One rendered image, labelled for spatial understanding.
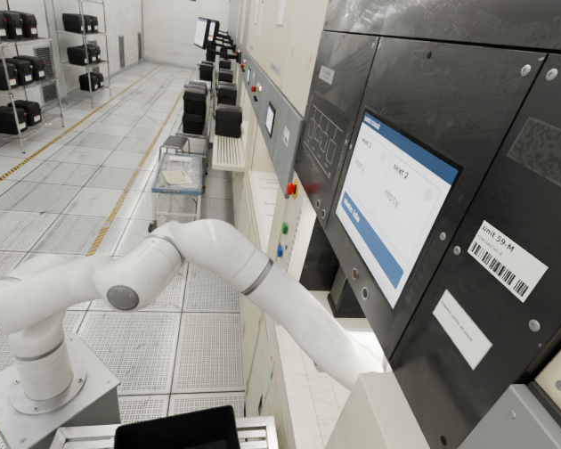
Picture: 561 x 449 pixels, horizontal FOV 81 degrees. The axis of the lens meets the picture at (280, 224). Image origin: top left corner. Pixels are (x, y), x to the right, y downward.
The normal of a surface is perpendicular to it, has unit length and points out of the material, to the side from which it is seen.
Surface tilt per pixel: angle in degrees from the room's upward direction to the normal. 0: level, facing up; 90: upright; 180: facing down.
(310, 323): 49
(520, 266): 90
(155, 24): 90
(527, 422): 90
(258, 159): 90
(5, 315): 76
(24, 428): 0
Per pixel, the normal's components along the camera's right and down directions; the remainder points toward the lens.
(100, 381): 0.18, -0.85
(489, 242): -0.97, -0.07
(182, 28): 0.14, 0.52
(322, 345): -0.35, -0.28
